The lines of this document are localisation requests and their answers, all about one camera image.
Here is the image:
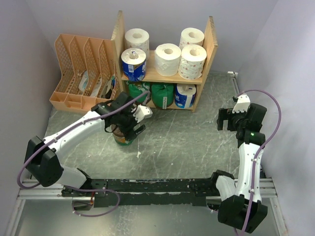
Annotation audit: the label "orange plastic file organizer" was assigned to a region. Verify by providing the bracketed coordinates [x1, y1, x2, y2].
[50, 34, 122, 114]

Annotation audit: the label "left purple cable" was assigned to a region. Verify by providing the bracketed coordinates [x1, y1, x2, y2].
[16, 90, 151, 217]

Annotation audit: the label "floral white roll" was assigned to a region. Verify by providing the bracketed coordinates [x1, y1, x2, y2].
[178, 44, 207, 80]

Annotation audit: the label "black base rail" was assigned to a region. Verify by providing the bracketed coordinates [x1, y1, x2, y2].
[61, 177, 222, 207]

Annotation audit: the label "brown topped roll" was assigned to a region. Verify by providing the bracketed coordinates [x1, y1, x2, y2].
[111, 124, 134, 146]

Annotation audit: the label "items in file organizer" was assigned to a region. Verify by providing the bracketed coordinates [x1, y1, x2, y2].
[78, 71, 115, 99]

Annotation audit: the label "wooden two-tier shelf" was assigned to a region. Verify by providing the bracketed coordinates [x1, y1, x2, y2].
[111, 10, 218, 112]

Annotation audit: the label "green roll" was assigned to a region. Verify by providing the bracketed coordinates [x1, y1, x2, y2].
[126, 82, 151, 104]
[151, 83, 174, 110]

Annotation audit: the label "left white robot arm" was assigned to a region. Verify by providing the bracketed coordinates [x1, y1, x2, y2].
[24, 92, 153, 196]

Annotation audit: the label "floral paper roll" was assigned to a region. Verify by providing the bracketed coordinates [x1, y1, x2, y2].
[125, 29, 150, 59]
[179, 28, 205, 50]

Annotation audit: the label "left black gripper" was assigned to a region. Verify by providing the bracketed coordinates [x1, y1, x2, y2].
[118, 107, 147, 141]

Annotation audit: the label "blue roll with stick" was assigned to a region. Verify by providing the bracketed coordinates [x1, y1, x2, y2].
[175, 84, 196, 109]

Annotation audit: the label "plain white roll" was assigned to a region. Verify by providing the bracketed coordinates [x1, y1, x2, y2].
[155, 43, 181, 77]

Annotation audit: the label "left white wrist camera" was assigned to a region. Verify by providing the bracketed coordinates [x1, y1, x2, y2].
[132, 105, 153, 123]

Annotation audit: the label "blue roll front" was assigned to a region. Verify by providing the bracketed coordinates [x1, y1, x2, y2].
[121, 48, 147, 82]

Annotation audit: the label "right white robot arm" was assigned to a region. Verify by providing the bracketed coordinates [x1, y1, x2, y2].
[209, 101, 268, 234]

